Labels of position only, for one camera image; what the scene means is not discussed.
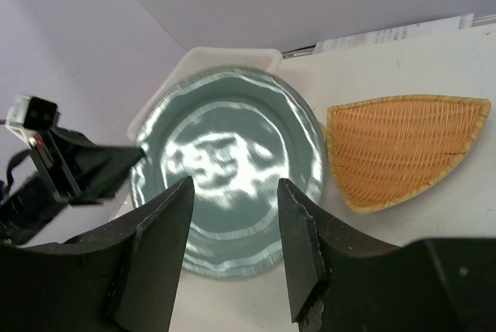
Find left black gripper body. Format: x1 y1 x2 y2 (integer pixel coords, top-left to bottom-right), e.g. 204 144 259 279
7 126 117 209

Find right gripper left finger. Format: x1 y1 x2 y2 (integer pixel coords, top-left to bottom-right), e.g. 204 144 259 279
1 177 195 331

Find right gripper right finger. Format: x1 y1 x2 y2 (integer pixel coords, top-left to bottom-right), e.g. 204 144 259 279
277 178 495 331

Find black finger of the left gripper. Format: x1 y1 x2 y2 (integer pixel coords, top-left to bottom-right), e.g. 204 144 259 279
77 146 144 199

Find blue-grey round plate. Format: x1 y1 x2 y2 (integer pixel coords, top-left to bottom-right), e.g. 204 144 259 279
130 67 329 278

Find white plastic bin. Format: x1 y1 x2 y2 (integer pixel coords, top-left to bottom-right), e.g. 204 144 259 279
127 47 283 140

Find orange woven fan basket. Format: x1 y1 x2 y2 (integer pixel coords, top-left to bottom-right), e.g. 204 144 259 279
326 95 491 214

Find papers at table back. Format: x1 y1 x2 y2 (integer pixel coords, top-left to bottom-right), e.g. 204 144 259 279
313 14 474 54

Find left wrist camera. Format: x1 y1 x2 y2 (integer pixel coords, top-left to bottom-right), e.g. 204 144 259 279
5 95 60 144

